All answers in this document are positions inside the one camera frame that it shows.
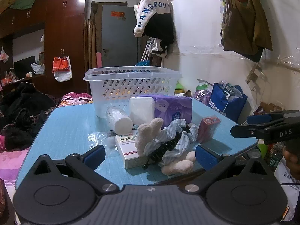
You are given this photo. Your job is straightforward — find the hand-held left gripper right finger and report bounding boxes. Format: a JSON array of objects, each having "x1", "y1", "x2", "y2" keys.
[{"x1": 184, "y1": 145, "x2": 268, "y2": 195}]

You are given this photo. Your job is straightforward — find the brown hanging bag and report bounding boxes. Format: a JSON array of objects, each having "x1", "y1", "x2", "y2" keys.
[{"x1": 220, "y1": 0, "x2": 274, "y2": 63}]

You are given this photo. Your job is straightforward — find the white medicine box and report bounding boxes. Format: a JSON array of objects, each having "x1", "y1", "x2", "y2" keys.
[{"x1": 115, "y1": 133, "x2": 151, "y2": 169}]

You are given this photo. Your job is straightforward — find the green bottle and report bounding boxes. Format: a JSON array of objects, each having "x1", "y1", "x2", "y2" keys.
[{"x1": 269, "y1": 142, "x2": 284, "y2": 170}]

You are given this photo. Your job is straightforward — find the purple tissue pack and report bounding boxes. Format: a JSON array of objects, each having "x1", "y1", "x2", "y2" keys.
[{"x1": 140, "y1": 95, "x2": 193, "y2": 130}]

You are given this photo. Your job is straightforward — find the orange plastic bag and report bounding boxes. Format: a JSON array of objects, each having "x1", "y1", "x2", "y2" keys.
[{"x1": 52, "y1": 56, "x2": 71, "y2": 73}]

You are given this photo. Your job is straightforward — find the black hanging garment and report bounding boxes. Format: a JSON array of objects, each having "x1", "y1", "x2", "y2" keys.
[{"x1": 144, "y1": 13, "x2": 175, "y2": 50}]

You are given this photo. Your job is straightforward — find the wooden sticks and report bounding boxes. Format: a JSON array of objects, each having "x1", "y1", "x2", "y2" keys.
[{"x1": 87, "y1": 1, "x2": 98, "y2": 69}]

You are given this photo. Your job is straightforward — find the small hanging plastic bag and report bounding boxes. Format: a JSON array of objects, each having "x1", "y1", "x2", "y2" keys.
[{"x1": 0, "y1": 46, "x2": 9, "y2": 63}]

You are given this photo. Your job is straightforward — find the clear plastic bag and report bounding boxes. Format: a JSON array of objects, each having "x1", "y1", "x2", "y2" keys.
[{"x1": 95, "y1": 131, "x2": 119, "y2": 152}]

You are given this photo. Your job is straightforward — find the clear plastic perforated basket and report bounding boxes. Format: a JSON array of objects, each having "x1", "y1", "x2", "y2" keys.
[{"x1": 84, "y1": 67, "x2": 183, "y2": 119}]

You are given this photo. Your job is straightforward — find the grey door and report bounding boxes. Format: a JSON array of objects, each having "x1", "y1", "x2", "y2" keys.
[{"x1": 101, "y1": 4, "x2": 142, "y2": 70}]

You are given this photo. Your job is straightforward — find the pile of dark clothes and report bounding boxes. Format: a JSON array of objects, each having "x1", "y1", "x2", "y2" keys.
[{"x1": 0, "y1": 82, "x2": 59, "y2": 151}]

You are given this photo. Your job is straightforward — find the blue tote bag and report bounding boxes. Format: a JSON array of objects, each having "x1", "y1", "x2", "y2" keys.
[{"x1": 209, "y1": 82, "x2": 248, "y2": 124}]

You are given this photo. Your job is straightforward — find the white plush toy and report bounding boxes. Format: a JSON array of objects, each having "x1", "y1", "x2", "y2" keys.
[{"x1": 135, "y1": 118, "x2": 197, "y2": 175}]

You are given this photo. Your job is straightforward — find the dark monitor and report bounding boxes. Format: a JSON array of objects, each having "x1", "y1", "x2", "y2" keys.
[{"x1": 13, "y1": 55, "x2": 36, "y2": 79}]

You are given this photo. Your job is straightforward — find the white hanging plastic bag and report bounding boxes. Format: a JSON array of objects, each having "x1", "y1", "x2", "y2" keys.
[{"x1": 54, "y1": 56, "x2": 72, "y2": 82}]

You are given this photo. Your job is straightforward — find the white cotton roll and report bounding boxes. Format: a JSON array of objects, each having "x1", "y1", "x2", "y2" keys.
[{"x1": 105, "y1": 108, "x2": 134, "y2": 134}]

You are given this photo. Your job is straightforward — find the purple packet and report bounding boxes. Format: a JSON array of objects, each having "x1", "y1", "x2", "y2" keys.
[{"x1": 192, "y1": 88, "x2": 213, "y2": 106}]

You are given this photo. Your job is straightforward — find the wall socket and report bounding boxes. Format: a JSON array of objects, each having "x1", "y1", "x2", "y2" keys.
[{"x1": 246, "y1": 63, "x2": 263, "y2": 83}]

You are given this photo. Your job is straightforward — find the pink blanket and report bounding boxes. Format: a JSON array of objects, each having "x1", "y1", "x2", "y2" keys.
[{"x1": 0, "y1": 145, "x2": 31, "y2": 186}]

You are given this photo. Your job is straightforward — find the red small box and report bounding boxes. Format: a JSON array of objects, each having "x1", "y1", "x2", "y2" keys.
[{"x1": 196, "y1": 116, "x2": 222, "y2": 144}]

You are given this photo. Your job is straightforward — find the white cable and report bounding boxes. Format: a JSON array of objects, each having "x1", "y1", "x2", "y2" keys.
[{"x1": 222, "y1": 93, "x2": 232, "y2": 116}]

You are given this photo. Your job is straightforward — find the floral blanket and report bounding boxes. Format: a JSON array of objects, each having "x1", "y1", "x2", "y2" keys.
[{"x1": 59, "y1": 92, "x2": 95, "y2": 108}]

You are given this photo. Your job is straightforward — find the blue striped scrunchie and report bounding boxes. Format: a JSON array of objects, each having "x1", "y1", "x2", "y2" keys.
[{"x1": 144, "y1": 119, "x2": 199, "y2": 167}]

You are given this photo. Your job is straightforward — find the white hanging hoodie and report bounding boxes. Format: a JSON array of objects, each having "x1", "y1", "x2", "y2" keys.
[{"x1": 133, "y1": 0, "x2": 170, "y2": 38}]

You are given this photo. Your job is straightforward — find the brown wooden wardrobe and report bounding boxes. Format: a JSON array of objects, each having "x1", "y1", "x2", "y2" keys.
[{"x1": 0, "y1": 0, "x2": 90, "y2": 99}]

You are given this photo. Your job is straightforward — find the white paper bag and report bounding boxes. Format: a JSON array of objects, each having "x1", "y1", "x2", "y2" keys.
[{"x1": 274, "y1": 159, "x2": 300, "y2": 221}]

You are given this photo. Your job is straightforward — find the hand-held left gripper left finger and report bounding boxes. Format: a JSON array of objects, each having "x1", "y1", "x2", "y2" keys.
[{"x1": 34, "y1": 145, "x2": 119, "y2": 195}]

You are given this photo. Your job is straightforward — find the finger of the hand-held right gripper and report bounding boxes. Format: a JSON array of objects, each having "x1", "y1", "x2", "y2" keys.
[
  {"x1": 231, "y1": 121, "x2": 266, "y2": 138},
  {"x1": 247, "y1": 109, "x2": 300, "y2": 125}
]

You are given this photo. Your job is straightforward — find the white tissue pack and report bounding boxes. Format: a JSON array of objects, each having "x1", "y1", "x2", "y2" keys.
[{"x1": 129, "y1": 97, "x2": 155, "y2": 125}]

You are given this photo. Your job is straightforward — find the white crumpled plastic bag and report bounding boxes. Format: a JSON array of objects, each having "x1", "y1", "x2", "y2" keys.
[{"x1": 31, "y1": 62, "x2": 45, "y2": 75}]

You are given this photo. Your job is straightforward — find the clear plastic bottle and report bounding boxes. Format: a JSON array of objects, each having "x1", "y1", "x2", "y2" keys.
[{"x1": 219, "y1": 80, "x2": 243, "y2": 98}]

